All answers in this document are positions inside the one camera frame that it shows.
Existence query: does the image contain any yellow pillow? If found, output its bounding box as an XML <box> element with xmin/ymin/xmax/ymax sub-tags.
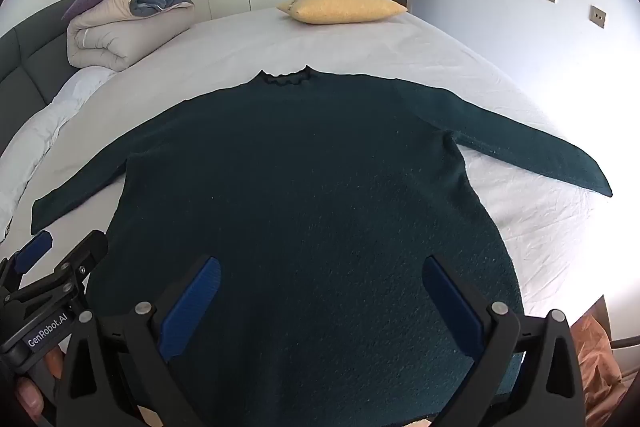
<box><xmin>276</xmin><ymin>0</ymin><xmax>409</xmax><ymax>26</ymax></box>

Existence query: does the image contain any bed with white sheet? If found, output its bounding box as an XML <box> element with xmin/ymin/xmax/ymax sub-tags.
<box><xmin>0</xmin><ymin>0</ymin><xmax>621</xmax><ymax>339</ymax></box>

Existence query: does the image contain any person's left hand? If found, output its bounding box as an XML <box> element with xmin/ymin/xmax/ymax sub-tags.
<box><xmin>14</xmin><ymin>349</ymin><xmax>65</xmax><ymax>424</ymax></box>

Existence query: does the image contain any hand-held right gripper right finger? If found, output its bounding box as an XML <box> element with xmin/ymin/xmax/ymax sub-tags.
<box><xmin>422</xmin><ymin>255</ymin><xmax>586</xmax><ymax>427</ymax></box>

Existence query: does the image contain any grey-green padded headboard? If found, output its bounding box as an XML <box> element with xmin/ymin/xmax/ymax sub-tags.
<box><xmin>0</xmin><ymin>0</ymin><xmax>86</xmax><ymax>154</ymax></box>

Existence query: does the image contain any orange plastic bag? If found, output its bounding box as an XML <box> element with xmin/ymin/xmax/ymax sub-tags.
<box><xmin>570</xmin><ymin>314</ymin><xmax>626</xmax><ymax>414</ymax></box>

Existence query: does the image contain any folded beige duvet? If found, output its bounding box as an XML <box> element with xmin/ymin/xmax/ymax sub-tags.
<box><xmin>66</xmin><ymin>0</ymin><xmax>196</xmax><ymax>72</ymax></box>

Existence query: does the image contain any white pillow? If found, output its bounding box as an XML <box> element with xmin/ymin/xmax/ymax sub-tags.
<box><xmin>0</xmin><ymin>66</ymin><xmax>119</xmax><ymax>243</ymax></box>

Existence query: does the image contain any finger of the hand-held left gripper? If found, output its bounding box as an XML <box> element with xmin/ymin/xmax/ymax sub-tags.
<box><xmin>0</xmin><ymin>229</ymin><xmax>54</xmax><ymax>304</ymax></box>
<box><xmin>9</xmin><ymin>229</ymin><xmax>109</xmax><ymax>324</ymax></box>

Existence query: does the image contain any dark green sweater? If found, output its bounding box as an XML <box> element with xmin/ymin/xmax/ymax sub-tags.
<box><xmin>31</xmin><ymin>64</ymin><xmax>613</xmax><ymax>427</ymax></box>

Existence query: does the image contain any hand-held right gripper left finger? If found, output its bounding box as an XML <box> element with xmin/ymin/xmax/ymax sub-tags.
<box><xmin>55</xmin><ymin>255</ymin><xmax>223</xmax><ymax>427</ymax></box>

